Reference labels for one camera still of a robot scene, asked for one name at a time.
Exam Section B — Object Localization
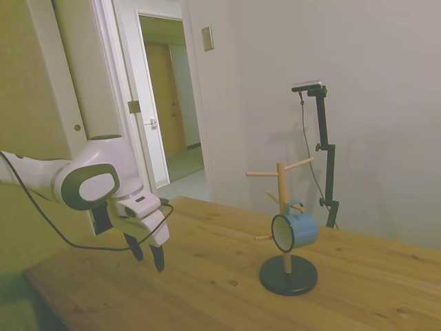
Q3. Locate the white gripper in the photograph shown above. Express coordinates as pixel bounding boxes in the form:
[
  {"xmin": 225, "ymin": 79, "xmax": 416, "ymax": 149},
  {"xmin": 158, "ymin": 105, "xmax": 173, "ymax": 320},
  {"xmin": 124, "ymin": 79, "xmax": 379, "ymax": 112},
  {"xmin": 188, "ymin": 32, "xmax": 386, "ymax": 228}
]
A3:
[{"xmin": 110, "ymin": 209, "xmax": 172, "ymax": 274}]

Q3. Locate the blue enamel mug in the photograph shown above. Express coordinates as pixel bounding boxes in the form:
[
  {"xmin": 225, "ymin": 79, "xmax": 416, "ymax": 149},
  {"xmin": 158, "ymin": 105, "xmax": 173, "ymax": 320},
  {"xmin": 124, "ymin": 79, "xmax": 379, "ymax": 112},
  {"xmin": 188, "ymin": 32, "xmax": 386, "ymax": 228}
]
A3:
[{"xmin": 271, "ymin": 201, "xmax": 320, "ymax": 252}]

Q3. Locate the wooden mug tree black base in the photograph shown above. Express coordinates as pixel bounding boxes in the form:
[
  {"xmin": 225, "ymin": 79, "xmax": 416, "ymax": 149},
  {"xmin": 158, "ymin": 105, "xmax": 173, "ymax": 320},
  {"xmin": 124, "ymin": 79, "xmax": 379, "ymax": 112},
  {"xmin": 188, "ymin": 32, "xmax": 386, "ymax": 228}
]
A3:
[{"xmin": 245, "ymin": 157, "xmax": 318, "ymax": 297}]

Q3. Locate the white open room door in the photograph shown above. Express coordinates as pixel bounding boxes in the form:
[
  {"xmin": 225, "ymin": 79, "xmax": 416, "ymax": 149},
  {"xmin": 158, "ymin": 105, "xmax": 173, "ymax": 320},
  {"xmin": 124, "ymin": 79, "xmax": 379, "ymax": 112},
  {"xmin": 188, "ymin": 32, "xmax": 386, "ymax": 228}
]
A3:
[{"xmin": 136, "ymin": 12, "xmax": 171, "ymax": 190}]

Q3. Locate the brown hallway door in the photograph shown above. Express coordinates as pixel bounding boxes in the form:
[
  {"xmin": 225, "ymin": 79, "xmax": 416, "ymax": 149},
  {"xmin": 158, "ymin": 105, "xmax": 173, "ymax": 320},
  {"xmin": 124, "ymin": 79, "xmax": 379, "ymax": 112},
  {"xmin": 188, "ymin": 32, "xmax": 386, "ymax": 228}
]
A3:
[{"xmin": 144, "ymin": 41, "xmax": 189, "ymax": 157}]

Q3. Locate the white closet door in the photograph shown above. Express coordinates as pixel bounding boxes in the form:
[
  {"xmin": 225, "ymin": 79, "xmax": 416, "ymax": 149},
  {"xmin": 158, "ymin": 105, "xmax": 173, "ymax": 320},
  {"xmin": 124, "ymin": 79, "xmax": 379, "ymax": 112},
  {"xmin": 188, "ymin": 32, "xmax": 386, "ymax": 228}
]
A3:
[{"xmin": 0, "ymin": 0, "xmax": 125, "ymax": 163}]

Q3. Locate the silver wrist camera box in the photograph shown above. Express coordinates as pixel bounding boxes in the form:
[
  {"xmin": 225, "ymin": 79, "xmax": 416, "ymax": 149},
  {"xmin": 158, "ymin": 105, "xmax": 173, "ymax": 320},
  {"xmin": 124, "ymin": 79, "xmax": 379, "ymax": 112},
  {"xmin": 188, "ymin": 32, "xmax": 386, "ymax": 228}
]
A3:
[{"xmin": 115, "ymin": 194, "xmax": 163, "ymax": 219}]

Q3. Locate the black wrist mount bracket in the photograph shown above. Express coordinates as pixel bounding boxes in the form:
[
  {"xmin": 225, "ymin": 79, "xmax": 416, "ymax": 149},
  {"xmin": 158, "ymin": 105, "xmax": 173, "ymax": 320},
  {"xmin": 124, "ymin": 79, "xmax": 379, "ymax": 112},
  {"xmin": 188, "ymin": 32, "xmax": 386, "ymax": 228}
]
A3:
[{"xmin": 90, "ymin": 203, "xmax": 114, "ymax": 236}]

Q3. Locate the black jointed camera stand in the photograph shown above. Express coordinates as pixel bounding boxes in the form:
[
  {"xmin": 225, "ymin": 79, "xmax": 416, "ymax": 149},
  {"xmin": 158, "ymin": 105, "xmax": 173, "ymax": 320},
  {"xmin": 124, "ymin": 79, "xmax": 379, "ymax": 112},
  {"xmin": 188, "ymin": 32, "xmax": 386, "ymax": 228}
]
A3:
[{"xmin": 306, "ymin": 86, "xmax": 340, "ymax": 229}]

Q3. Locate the thin black camera cable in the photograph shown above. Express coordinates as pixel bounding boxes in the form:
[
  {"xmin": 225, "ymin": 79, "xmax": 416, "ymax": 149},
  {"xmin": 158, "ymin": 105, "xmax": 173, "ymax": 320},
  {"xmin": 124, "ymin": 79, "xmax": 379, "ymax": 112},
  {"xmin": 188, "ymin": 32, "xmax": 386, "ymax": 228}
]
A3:
[{"xmin": 298, "ymin": 90, "xmax": 327, "ymax": 198}]

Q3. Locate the metal wall switch plate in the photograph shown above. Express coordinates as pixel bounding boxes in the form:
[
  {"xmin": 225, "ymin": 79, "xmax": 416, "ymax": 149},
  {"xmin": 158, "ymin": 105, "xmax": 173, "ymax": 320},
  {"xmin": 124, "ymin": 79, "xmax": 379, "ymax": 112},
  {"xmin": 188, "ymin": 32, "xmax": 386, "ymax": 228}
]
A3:
[{"xmin": 201, "ymin": 26, "xmax": 214, "ymax": 52}]

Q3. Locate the grey exterior camera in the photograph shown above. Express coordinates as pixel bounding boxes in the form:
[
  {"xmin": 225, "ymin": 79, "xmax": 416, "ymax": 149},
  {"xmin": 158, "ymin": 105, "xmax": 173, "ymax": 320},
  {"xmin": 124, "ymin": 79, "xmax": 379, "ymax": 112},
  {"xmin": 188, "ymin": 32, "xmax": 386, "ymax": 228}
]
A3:
[{"xmin": 291, "ymin": 79, "xmax": 325, "ymax": 93}]

